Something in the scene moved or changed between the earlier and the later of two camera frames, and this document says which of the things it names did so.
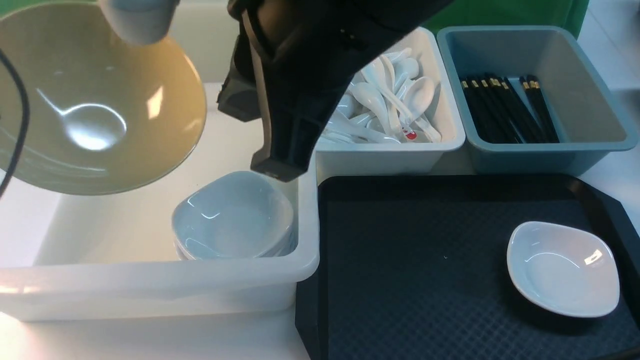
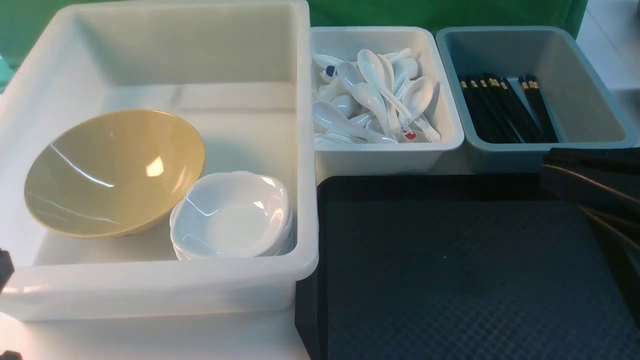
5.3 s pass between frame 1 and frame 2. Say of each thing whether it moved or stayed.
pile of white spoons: stayed
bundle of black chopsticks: stayed
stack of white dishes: stayed
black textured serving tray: stayed
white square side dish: moved
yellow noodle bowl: moved
